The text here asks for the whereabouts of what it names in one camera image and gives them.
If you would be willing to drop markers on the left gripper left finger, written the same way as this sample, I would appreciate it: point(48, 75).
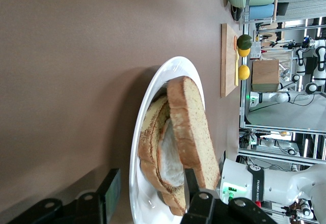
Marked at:
point(76, 211)

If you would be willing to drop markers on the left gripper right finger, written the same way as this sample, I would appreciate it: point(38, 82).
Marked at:
point(203, 208)

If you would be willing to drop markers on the fried egg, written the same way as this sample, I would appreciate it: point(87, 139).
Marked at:
point(169, 157)

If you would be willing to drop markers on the toast slice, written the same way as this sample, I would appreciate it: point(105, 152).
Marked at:
point(147, 142)

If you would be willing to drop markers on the plain brown bread slice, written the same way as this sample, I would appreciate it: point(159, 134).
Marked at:
point(191, 122)

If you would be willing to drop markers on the white round plate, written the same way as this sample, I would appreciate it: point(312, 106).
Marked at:
point(178, 67)

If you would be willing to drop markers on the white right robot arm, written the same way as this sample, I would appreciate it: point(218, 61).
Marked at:
point(275, 183)

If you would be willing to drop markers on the yellow plastic knife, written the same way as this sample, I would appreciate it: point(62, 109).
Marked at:
point(237, 83)

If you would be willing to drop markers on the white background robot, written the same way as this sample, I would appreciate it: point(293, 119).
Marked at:
point(282, 97)

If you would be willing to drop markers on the yellow lemon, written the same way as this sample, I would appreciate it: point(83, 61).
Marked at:
point(244, 72)
point(244, 53)

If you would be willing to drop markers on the cardboard box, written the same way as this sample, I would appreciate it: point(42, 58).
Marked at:
point(265, 75)

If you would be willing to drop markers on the wooden cutting board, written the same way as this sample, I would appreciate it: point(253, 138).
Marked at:
point(228, 63)

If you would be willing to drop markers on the yellow plastic fork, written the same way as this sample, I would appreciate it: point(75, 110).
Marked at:
point(236, 56)

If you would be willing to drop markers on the green avocado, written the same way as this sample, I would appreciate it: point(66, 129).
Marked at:
point(244, 42)

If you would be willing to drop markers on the light blue cup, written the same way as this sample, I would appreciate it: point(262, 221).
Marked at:
point(261, 11)

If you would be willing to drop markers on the aluminium cage frame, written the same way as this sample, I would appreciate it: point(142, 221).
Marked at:
point(280, 129)

